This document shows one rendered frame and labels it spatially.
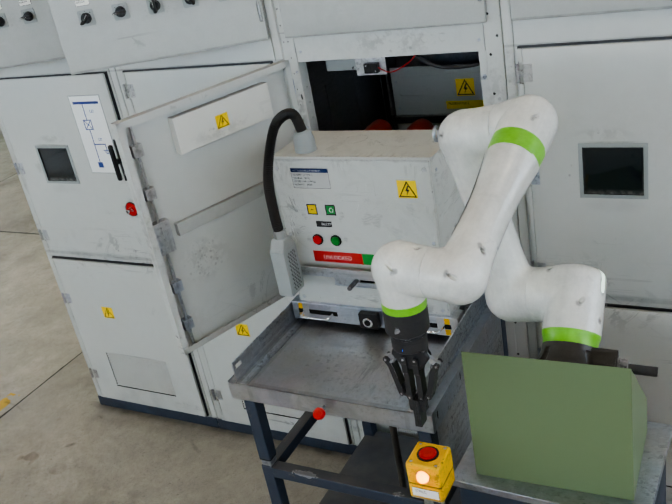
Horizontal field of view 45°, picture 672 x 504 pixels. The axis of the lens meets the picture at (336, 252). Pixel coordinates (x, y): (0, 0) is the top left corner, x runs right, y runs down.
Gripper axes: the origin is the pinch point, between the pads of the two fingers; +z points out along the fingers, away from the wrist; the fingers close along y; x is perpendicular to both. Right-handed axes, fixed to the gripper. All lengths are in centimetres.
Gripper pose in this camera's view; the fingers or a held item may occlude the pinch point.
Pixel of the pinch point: (419, 409)
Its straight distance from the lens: 179.6
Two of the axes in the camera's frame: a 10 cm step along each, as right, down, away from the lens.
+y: -8.8, -0.7, 4.7
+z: 1.6, 8.9, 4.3
